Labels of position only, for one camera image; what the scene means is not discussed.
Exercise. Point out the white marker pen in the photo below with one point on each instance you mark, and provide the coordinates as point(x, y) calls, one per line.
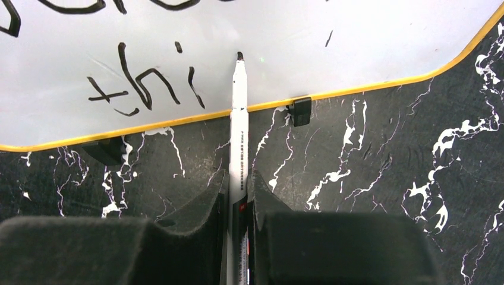
point(237, 241)

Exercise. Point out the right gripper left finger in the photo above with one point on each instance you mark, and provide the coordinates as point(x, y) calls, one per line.
point(185, 247)

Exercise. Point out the yellow framed whiteboard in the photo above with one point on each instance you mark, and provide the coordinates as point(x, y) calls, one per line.
point(79, 71)

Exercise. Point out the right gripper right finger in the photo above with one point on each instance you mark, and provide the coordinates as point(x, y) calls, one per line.
point(297, 247)

